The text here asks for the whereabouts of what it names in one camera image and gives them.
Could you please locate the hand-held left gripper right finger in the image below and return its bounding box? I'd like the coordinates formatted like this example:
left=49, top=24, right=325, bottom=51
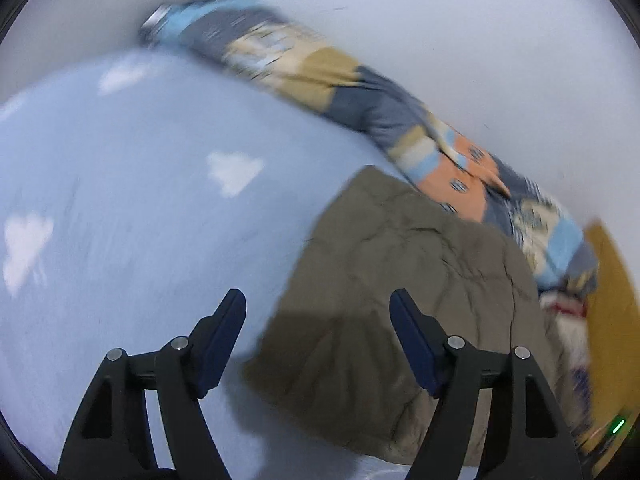
left=389, top=288, right=583, bottom=480

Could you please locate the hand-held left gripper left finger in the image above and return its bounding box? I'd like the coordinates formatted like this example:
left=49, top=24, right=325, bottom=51
left=56, top=288, right=247, bottom=480

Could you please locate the olive quilted puffer jacket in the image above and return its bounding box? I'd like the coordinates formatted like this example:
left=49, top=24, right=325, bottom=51
left=242, top=165, right=576, bottom=468

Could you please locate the star and city print pillow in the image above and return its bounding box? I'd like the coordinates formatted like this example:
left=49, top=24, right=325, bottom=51
left=537, top=287, right=601, bottom=441

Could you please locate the wooden headboard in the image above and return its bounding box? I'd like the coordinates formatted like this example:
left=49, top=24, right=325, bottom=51
left=582, top=220, right=640, bottom=461

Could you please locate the light blue bed sheet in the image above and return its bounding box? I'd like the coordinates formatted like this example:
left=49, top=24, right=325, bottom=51
left=0, top=50, right=501, bottom=480

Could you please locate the patchwork cartoon fleece blanket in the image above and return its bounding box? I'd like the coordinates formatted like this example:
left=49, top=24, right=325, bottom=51
left=137, top=0, right=601, bottom=296

